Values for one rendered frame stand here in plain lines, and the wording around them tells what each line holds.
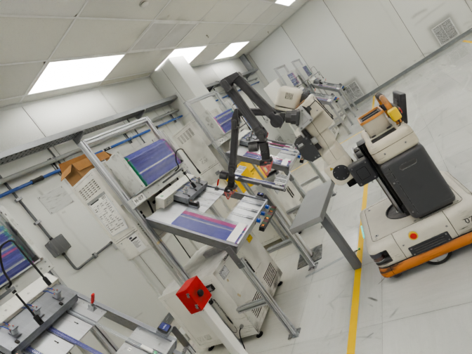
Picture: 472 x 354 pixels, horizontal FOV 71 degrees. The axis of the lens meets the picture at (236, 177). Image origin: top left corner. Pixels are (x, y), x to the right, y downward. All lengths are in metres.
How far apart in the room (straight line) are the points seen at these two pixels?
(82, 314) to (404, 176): 1.83
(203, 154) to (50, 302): 2.37
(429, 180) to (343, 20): 7.96
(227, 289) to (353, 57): 8.13
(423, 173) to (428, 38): 7.85
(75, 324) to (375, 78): 9.06
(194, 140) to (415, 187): 2.38
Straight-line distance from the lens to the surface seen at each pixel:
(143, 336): 1.74
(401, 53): 9.78
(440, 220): 2.19
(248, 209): 2.61
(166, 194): 2.61
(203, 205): 2.63
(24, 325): 1.81
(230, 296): 2.50
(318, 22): 9.86
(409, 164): 2.09
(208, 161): 3.74
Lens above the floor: 1.32
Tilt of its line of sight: 6 degrees down
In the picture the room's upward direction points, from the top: 36 degrees counter-clockwise
